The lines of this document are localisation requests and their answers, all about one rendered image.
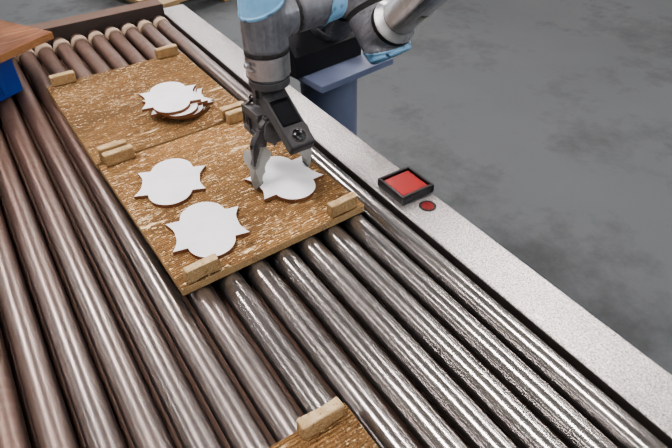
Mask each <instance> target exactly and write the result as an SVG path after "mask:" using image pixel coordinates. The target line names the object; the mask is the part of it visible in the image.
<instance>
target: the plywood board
mask: <svg viewBox="0 0 672 448"><path fill-rule="evenodd" d="M52 39H54V36H53V33H52V32H51V31H47V30H42V29H38V28H34V27H29V26H25V25H20V24H16V23H12V22H7V21H3V20H0V63H2V62H4V61H6V60H9V59H11V58H13V57H15V56H17V55H19V54H22V53H24V52H26V51H28V50H30V49H32V48H35V47H37V46H39V45H41V44H43V43H45V42H48V41H50V40H52Z"/></svg>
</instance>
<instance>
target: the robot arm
mask: <svg viewBox="0 0 672 448"><path fill-rule="evenodd" d="M447 1H448V0H237V5H238V18H239V20H240V28H241V36H242V43H243V51H244V58H245V63H244V65H243V67H244V68H245V69H246V77H247V78H248V83H249V87H250V88H251V89H252V95H250V96H249V100H248V101H246V102H243V103H241V107H242V115H243V122H244V128H245V129H246V130H247V131H248V132H250V134H251V135H252V138H251V142H250V150H246V151H245V152H244V155H243V159H244V162H245V163H246V165H247V167H248V168H249V170H250V176H251V182H252V185H253V187H254V189H256V190H257V189H258V188H259V187H260V186H261V185H262V184H263V175H264V173H265V166H266V163H267V162H268V160H269V159H270V157H271V152H270V150H269V149H268V148H267V147H266V146H267V142H268V143H271V144H273V145H274V146H275V145H276V144H277V142H280V141H282V142H283V144H284V146H285V148H286V149H287V151H288V153H289V154H290V155H293V154H296V153H299V154H300V155H301V156H302V162H303V163H304V165H305V166H307V167H310V163H311V154H312V149H311V148H312V146H313V144H314V142H315V139H314V137H313V135H312V134H311V132H310V130H309V127H308V125H307V124H306V123H305V122H304V120H303V118H302V117H301V115H300V113H299V111H298V110H297V108H296V106H295V105H294V103H293V101H292V100H291V98H290V96H289V95H288V93H287V91H286V89H285V88H286V87H287V86H288V85H289V84H290V73H291V66H290V52H289V41H288V37H289V36H292V35H294V34H298V33H301V32H304V31H307V30H310V31H311V32H312V33H313V34H314V35H316V36H317V37H318V38H320V39H322V40H325V41H329V42H337V41H340V40H342V39H344V38H345V37H346V36H347V35H348V34H349V33H350V32H351V30H352V31H353V33H354V35H355V37H356V39H357V41H358V43H359V45H360V47H361V49H362V51H363V55H365V57H366V58H367V60H368V62H369V63H370V64H372V65H376V64H379V63H382V62H384V61H386V60H389V59H391V58H393V57H395V56H398V55H400V54H402V53H404V52H406V51H408V50H410V49H411V47H412V45H411V41H410V39H412V37H413V35H414V33H415V28H416V26H418V25H419V24H420V23H421V22H423V21H424V20H425V19H426V18H427V17H429V16H430V15H431V14H432V13H433V12H435V11H436V10H437V9H438V8H440V7H441V6H442V5H443V4H444V3H446V2H447ZM251 96H252V98H250V97H251ZM251 102H253V103H252V104H251ZM247 104H248V105H247ZM245 117H246V119H245Z"/></svg>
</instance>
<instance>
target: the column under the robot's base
mask: <svg viewBox="0 0 672 448"><path fill-rule="evenodd" d="M392 64H393V58H391V59H389V60H386V61H384V62H382V63H379V64H376V65H372V64H370V63H369V62H368V60H367V58H366V57H365V55H363V51H362V49H361V55H359V56H356V57H354V58H351V59H348V60H346V61H343V62H341V63H338V64H335V65H333V66H330V67H327V68H325V69H322V70H320V71H317V72H314V73H312V74H309V75H307V76H304V77H301V78H299V79H297V80H298V81H300V88H301V94H302V95H303V96H305V97H306V98H307V99H309V100H310V101H311V102H313V103H314V104H315V105H317V106H318V107H319V108H320V109H322V110H323V111H324V112H326V113H327V114H328V115H330V116H331V117H332V118H334V119H335V120H336V121H338V122H339V123H340V124H342V125H343V126H344V127H346V128H347V129H348V130H349V131H351V132H352V133H353V134H355V135H356V136H357V79H358V78H361V77H363V76H365V75H368V74H370V73H373V72H375V71H377V70H380V69H382V68H384V67H387V66H389V65H392Z"/></svg>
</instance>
